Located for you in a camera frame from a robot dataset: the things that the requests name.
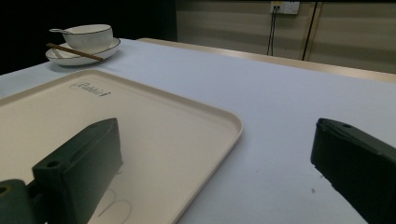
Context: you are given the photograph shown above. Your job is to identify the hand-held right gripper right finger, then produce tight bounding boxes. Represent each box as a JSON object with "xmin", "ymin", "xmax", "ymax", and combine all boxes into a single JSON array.
[{"xmin": 310, "ymin": 118, "xmax": 396, "ymax": 224}]

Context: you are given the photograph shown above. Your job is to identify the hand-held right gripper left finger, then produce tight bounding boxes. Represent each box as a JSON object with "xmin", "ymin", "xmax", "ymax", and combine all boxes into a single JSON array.
[{"xmin": 32, "ymin": 117, "xmax": 124, "ymax": 224}]

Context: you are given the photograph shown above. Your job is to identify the beige plastic tray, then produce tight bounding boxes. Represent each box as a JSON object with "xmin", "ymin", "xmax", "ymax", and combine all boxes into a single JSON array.
[{"xmin": 0, "ymin": 68, "xmax": 244, "ymax": 224}]

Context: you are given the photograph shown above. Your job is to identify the white tablecloth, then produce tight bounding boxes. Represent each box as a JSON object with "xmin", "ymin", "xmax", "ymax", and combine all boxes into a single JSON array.
[{"xmin": 0, "ymin": 37, "xmax": 396, "ymax": 224}]

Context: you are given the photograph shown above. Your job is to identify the white plate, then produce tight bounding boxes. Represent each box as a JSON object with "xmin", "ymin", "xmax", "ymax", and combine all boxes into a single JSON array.
[{"xmin": 45, "ymin": 37, "xmax": 121, "ymax": 66}]

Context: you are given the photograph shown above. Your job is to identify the brown wooden chopsticks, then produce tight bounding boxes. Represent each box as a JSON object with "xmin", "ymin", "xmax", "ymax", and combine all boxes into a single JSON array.
[{"xmin": 46, "ymin": 42, "xmax": 105, "ymax": 63}]

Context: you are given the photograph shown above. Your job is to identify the white ribbed bowl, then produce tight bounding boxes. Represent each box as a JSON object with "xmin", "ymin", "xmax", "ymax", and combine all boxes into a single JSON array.
[{"xmin": 62, "ymin": 23, "xmax": 114, "ymax": 54}]

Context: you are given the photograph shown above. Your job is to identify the black cable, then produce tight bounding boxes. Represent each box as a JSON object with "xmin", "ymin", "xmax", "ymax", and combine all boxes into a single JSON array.
[
  {"xmin": 301, "ymin": 1, "xmax": 319, "ymax": 62},
  {"xmin": 266, "ymin": 6, "xmax": 278, "ymax": 57}
]

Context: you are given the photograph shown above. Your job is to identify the white wall socket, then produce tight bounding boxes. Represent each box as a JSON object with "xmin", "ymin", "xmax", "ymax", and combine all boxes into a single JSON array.
[{"xmin": 269, "ymin": 1, "xmax": 301, "ymax": 15}]

